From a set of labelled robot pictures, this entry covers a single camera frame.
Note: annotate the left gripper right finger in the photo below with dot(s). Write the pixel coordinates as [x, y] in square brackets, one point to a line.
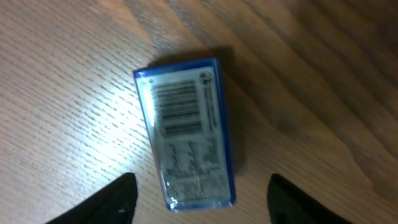
[288, 204]

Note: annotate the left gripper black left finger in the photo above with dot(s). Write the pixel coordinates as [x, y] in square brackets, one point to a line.
[113, 204]

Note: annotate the small dark blue carton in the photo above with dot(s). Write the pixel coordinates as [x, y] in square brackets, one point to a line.
[187, 124]

